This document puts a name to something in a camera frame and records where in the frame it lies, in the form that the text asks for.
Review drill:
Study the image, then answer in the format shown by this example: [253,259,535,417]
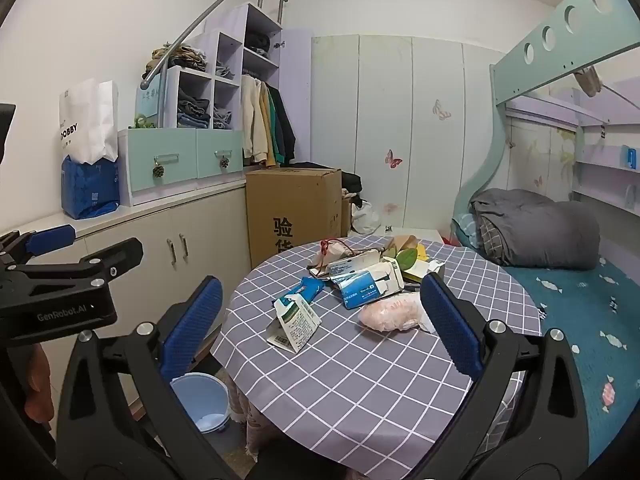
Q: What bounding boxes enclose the white floor cabinet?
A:
[0,175,253,411]

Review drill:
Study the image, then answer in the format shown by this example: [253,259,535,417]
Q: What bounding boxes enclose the teal drawer unit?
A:
[117,127,246,208]

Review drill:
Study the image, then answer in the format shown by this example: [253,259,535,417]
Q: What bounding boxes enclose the white plastic bag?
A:
[351,200,382,235]

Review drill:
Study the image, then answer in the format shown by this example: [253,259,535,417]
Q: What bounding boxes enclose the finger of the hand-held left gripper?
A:
[0,238,144,293]
[0,225,76,266]

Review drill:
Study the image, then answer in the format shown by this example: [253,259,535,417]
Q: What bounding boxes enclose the white green carton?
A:
[265,294,323,353]

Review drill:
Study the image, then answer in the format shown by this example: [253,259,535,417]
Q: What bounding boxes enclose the blue plastic waste bin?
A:
[170,372,232,435]

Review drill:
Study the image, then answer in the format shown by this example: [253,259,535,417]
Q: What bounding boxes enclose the white wardrobe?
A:
[310,34,508,233]

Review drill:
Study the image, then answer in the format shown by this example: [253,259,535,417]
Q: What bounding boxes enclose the white paper bag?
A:
[59,78,120,166]

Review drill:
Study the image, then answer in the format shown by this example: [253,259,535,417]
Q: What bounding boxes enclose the green hanging garment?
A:
[267,87,281,163]

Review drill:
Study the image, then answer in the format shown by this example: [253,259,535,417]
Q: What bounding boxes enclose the blue snack wrapper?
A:
[272,277,326,307]

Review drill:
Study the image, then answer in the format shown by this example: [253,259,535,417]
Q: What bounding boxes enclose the lilac cubby shelf unit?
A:
[160,2,313,166]

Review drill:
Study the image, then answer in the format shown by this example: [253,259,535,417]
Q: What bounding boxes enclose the grey metal handrail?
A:
[141,0,289,88]

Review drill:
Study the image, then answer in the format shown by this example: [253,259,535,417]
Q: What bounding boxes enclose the person's left hand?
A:
[22,345,55,423]

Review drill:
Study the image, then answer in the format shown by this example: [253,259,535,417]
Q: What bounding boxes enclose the paper bag with red string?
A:
[306,239,351,278]

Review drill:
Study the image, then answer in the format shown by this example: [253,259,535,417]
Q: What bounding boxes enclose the teal bunk bed frame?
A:
[450,0,640,241]

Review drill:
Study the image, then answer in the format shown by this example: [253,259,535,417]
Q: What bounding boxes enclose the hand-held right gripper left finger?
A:
[57,276,251,480]

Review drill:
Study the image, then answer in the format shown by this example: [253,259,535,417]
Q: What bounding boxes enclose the checked teal blanket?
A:
[452,212,501,261]

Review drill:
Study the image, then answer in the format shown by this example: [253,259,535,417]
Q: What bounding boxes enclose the brown clothes pile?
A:
[145,45,208,76]

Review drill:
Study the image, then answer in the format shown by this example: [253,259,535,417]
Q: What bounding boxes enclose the black clothes heap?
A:
[341,172,363,208]

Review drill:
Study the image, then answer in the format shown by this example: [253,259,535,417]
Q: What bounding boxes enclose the grey duvet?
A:
[470,188,601,268]

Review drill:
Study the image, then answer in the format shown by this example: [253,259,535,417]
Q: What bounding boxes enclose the blue wrapped package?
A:
[61,156,121,221]

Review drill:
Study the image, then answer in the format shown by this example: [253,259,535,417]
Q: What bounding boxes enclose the black folded clothes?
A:
[245,32,273,56]

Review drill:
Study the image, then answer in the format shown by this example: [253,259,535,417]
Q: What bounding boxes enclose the folded dark clothes stack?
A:
[176,91,211,128]

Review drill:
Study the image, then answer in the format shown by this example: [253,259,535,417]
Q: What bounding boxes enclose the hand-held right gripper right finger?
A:
[405,272,591,480]

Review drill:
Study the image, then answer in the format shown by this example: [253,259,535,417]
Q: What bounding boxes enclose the grey checked tablecloth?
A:
[210,232,543,480]

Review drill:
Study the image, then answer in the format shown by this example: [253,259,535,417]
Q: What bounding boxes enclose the blue white torn carton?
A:
[332,260,406,309]

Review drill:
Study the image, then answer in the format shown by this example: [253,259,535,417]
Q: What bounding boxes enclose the black hanging jacket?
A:
[272,87,297,166]

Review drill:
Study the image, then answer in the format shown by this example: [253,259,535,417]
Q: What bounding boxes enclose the teal sign board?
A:
[136,74,168,128]

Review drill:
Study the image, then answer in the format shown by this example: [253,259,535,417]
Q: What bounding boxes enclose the tall cardboard box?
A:
[245,167,343,271]

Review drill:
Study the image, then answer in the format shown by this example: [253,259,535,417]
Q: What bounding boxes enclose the cream hanging jacket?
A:
[241,75,276,168]

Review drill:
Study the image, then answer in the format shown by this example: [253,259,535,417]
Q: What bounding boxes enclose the teal candy print bedsheet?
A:
[450,212,640,466]

